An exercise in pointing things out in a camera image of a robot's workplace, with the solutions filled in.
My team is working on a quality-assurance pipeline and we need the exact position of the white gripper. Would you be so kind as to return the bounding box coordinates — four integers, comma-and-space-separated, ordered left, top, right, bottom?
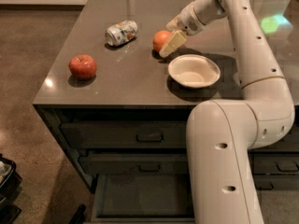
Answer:
159, 6, 206, 58

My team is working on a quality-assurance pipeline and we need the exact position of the orange fruit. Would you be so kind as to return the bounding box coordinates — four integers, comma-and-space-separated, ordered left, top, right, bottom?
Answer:
152, 30, 170, 52

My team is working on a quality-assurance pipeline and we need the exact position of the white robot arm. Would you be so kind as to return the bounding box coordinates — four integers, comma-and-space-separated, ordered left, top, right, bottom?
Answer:
167, 0, 295, 224

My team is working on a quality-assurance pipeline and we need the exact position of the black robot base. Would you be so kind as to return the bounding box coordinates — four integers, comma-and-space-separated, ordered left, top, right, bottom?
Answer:
0, 155, 22, 224

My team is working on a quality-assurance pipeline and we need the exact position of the grey top left drawer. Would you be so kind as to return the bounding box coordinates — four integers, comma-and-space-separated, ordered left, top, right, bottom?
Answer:
60, 120, 186, 148

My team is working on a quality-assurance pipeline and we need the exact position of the grey middle left drawer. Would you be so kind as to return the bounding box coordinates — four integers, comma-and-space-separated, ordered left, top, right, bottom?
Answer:
78, 151, 188, 175

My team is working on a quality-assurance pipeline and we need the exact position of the grey middle right drawer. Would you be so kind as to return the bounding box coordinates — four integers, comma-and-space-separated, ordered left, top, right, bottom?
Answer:
252, 155, 299, 175

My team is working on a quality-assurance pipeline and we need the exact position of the grey top right drawer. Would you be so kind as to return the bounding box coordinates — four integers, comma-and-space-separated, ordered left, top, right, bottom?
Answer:
269, 124, 299, 152

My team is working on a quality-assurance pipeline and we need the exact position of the open grey bottom drawer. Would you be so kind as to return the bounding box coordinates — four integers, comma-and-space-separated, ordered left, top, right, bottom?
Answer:
90, 174, 194, 224

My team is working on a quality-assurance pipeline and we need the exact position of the white paper bowl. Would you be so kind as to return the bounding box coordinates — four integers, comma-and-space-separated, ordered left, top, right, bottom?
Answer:
168, 54, 221, 89

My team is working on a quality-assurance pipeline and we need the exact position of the crushed soda can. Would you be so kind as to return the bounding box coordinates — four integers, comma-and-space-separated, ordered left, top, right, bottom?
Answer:
105, 21, 138, 47

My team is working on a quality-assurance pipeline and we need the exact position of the grey cabinet counter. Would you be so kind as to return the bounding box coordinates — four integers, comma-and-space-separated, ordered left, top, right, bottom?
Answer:
32, 0, 299, 194

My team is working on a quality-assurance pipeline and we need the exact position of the red apple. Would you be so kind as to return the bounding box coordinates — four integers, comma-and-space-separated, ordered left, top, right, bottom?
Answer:
68, 54, 97, 80

